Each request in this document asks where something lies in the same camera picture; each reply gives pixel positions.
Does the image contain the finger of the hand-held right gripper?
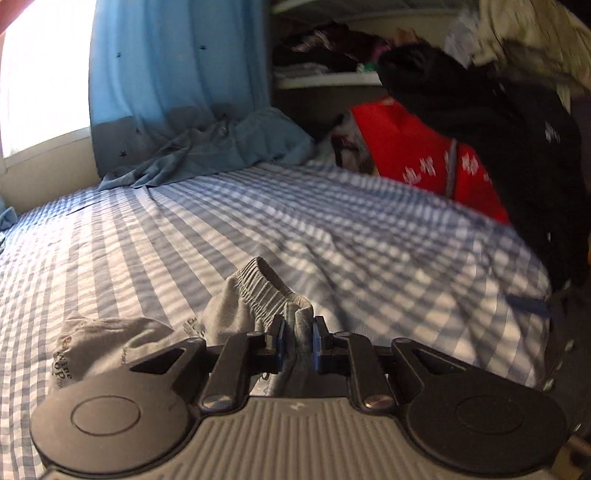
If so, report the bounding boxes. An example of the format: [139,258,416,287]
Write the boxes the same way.
[507,286,591,394]

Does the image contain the patterned cloth clutter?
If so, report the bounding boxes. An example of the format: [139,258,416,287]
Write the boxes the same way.
[318,113,377,176]

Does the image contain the bright window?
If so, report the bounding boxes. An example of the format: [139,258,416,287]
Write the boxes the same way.
[0,0,100,169]

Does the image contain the grey printed pants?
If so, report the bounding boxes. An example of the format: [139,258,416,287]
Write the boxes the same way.
[48,256,315,398]

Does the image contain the pale clothes pile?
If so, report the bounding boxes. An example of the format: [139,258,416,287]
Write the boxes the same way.
[443,0,591,99]

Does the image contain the blue star curtain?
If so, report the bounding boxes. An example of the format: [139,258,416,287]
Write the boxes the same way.
[88,0,273,181]

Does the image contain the white shelf unit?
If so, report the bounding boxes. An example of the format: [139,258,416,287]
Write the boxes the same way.
[270,0,462,91]

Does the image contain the red bag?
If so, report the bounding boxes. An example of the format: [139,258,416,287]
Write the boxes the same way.
[348,95,511,225]

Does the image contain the black garment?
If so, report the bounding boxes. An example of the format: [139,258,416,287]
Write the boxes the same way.
[379,44,585,296]

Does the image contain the white folded clothes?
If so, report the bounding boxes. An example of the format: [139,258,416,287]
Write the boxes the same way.
[272,62,329,75]

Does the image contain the dark clothes pile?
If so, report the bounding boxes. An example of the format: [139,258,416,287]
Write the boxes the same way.
[272,22,393,75]

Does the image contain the blue-grey cloth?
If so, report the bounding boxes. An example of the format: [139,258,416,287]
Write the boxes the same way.
[98,107,317,191]

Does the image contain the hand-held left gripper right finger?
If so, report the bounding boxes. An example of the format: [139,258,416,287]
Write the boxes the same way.
[312,316,468,412]

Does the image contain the blue checked bed sheet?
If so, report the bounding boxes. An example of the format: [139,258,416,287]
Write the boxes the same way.
[0,159,555,480]

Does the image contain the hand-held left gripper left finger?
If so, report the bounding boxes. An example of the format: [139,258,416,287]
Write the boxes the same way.
[129,314,287,414]

